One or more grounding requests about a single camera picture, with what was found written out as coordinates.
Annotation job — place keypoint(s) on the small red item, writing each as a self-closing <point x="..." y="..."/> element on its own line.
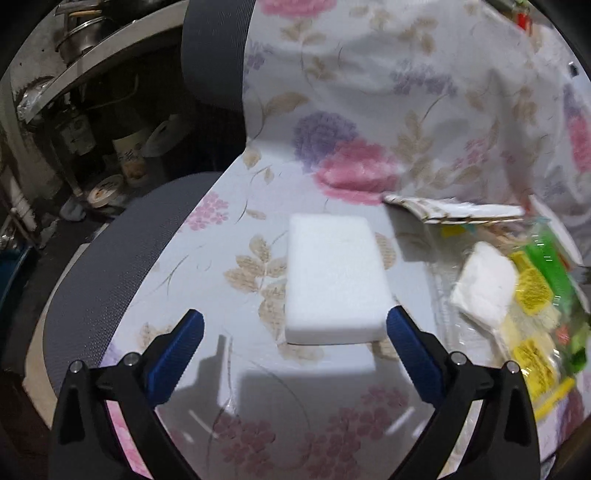
<point x="523" y="21"/>

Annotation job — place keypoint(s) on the white tape roll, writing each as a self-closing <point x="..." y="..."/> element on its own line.
<point x="106" y="190"/>

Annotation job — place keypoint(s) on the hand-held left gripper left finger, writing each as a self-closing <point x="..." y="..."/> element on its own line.
<point x="178" y="355"/>

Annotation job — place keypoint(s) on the yellow clear snack wrapper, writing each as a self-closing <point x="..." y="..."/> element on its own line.
<point x="531" y="284"/>
<point x="533" y="364"/>

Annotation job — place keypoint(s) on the dark labelled bottle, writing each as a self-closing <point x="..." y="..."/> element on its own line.
<point x="76" y="131"/>

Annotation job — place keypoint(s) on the green plastic wrapper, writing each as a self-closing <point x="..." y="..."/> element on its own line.
<point x="549" y="251"/>

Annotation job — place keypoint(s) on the steel cooking pot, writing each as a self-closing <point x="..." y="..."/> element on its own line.
<point x="83" y="37"/>

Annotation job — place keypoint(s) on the crumpled aluminium foil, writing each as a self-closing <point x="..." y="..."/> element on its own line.
<point x="34" y="99"/>

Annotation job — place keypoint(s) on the white foam block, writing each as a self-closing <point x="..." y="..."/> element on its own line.
<point x="332" y="277"/>

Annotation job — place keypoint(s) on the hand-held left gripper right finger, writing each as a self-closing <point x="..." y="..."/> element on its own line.
<point x="411" y="355"/>

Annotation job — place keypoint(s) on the floral printed cloth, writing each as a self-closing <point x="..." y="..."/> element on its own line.
<point x="369" y="92"/>

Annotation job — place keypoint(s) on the metal kitchen shelf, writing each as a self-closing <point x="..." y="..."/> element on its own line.
<point x="106" y="55"/>

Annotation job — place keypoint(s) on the white pipe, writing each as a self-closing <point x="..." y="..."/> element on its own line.
<point x="22" y="203"/>

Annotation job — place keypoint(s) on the small white sponge piece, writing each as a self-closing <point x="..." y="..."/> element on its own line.
<point x="485" y="286"/>

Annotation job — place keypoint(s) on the white labelled jar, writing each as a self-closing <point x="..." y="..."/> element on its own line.
<point x="131" y="159"/>

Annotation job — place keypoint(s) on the grey mesh office chair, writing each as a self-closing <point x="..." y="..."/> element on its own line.
<point x="115" y="277"/>

